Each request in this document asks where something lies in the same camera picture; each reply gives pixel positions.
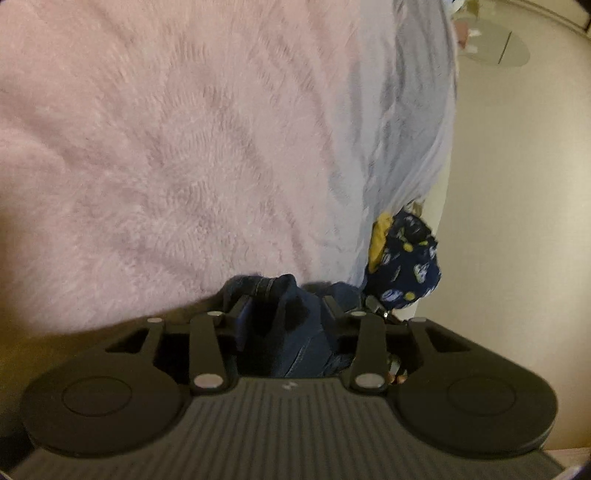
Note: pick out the navy printed garment yellow trim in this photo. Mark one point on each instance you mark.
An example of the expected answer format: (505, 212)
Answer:
(408, 263)

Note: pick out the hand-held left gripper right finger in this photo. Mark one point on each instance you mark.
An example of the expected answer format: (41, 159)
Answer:
(334, 311)

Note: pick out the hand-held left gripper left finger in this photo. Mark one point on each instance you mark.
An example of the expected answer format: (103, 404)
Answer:
(238, 316)

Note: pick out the dark blue jeans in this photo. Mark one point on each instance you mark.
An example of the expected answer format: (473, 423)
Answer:
(295, 332)

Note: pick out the pink and grey blanket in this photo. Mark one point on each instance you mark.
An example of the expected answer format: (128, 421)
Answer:
(175, 152)

